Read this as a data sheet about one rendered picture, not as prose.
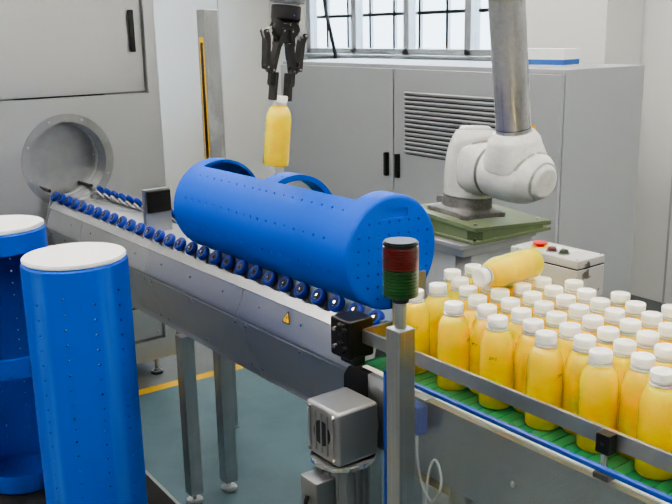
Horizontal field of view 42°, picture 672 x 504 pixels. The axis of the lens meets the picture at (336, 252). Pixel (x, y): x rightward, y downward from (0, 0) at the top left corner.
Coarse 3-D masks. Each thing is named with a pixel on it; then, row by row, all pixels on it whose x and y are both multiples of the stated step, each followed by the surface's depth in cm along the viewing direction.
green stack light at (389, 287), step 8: (384, 272) 151; (392, 272) 150; (400, 272) 150; (408, 272) 150; (416, 272) 151; (384, 280) 152; (392, 280) 150; (400, 280) 150; (408, 280) 150; (416, 280) 151; (384, 288) 152; (392, 288) 150; (400, 288) 150; (408, 288) 150; (416, 288) 151; (384, 296) 152; (392, 296) 151; (400, 296) 150; (408, 296) 151; (416, 296) 152
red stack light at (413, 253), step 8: (384, 248) 150; (416, 248) 150; (384, 256) 151; (392, 256) 149; (400, 256) 149; (408, 256) 149; (416, 256) 150; (384, 264) 151; (392, 264) 149; (400, 264) 149; (408, 264) 149; (416, 264) 150
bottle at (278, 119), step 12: (276, 108) 220; (288, 108) 222; (276, 120) 220; (288, 120) 221; (276, 132) 221; (288, 132) 222; (264, 144) 223; (276, 144) 221; (288, 144) 223; (264, 156) 224; (276, 156) 222; (288, 156) 224
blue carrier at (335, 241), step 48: (192, 192) 260; (240, 192) 242; (288, 192) 227; (384, 192) 210; (192, 240) 273; (240, 240) 240; (288, 240) 220; (336, 240) 205; (432, 240) 217; (336, 288) 211
